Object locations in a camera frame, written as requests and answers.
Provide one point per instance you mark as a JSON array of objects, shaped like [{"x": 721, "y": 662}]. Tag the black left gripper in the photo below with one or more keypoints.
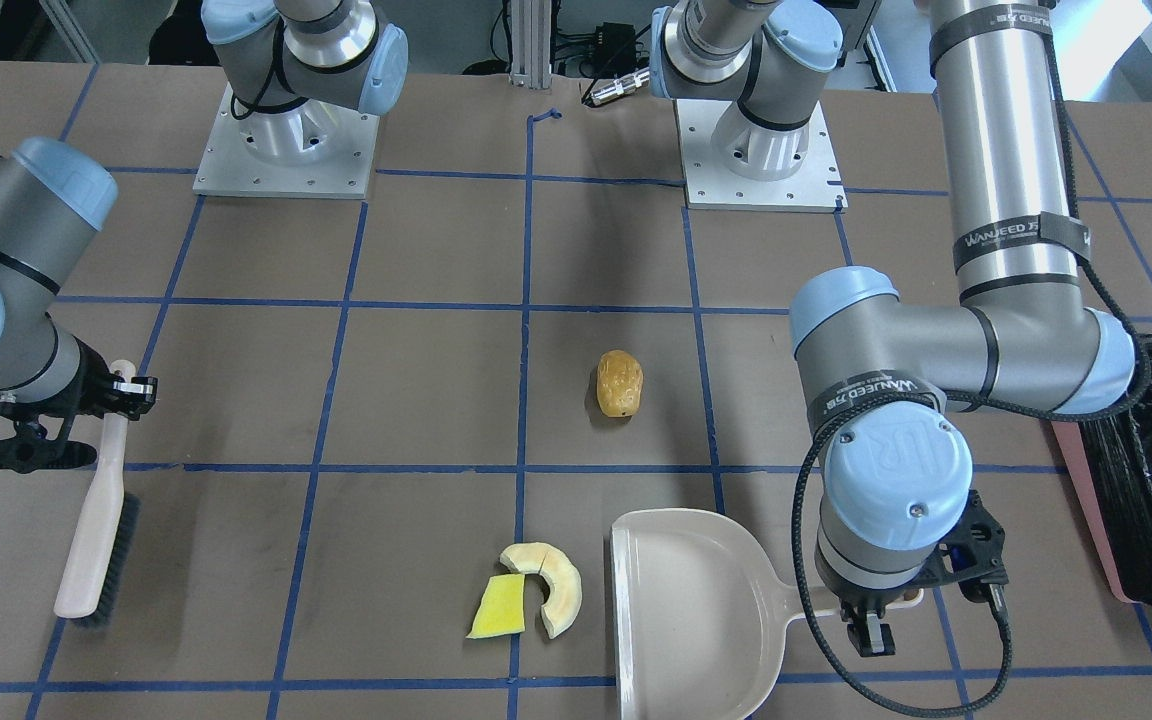
[{"x": 873, "y": 632}]

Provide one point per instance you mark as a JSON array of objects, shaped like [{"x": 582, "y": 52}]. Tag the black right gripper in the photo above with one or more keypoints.
[{"x": 89, "y": 385}]

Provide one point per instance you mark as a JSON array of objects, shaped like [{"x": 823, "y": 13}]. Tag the beige dustpan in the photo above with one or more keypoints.
[{"x": 700, "y": 616}]

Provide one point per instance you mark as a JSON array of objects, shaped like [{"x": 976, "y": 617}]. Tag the beige hand brush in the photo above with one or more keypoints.
[{"x": 102, "y": 543}]

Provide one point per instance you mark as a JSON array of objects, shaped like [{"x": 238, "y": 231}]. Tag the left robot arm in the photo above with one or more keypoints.
[{"x": 880, "y": 375}]

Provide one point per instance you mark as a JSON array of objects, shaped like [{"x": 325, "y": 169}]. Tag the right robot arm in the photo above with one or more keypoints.
[{"x": 286, "y": 61}]

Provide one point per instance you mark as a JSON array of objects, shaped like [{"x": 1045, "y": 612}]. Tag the cream curved peel piece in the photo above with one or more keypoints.
[{"x": 563, "y": 580}]

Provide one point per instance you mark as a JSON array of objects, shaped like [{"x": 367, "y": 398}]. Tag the brown potato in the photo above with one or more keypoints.
[{"x": 619, "y": 384}]

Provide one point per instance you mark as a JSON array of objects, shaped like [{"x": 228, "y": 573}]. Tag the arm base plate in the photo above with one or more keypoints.
[
  {"x": 317, "y": 151},
  {"x": 732, "y": 164}
]

